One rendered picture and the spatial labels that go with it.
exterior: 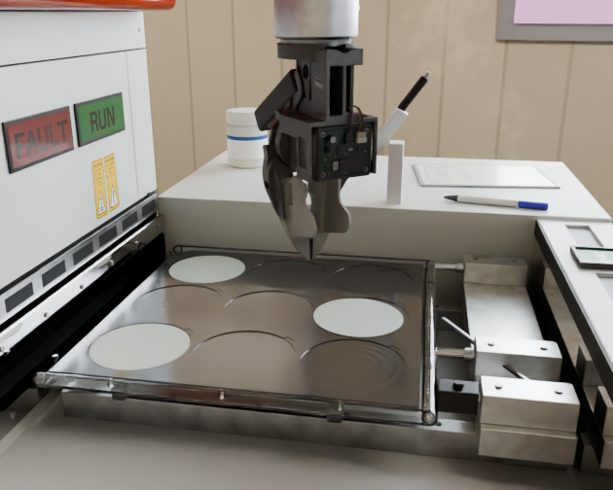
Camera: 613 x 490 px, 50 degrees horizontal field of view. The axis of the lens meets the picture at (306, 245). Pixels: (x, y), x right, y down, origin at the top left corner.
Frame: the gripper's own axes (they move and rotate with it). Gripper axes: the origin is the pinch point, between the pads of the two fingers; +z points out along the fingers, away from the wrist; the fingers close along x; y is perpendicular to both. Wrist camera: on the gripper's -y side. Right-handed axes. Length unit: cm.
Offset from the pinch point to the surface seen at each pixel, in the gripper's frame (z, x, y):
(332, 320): 9.1, 3.0, 0.3
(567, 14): -21, 141, -97
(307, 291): 9.3, 4.5, -8.2
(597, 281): 3.3, 25.3, 15.5
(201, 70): 0, 58, -199
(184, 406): 14.5, -14.3, 0.9
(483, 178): 2.7, 42.9, -21.3
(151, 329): 9.2, -15.0, -7.0
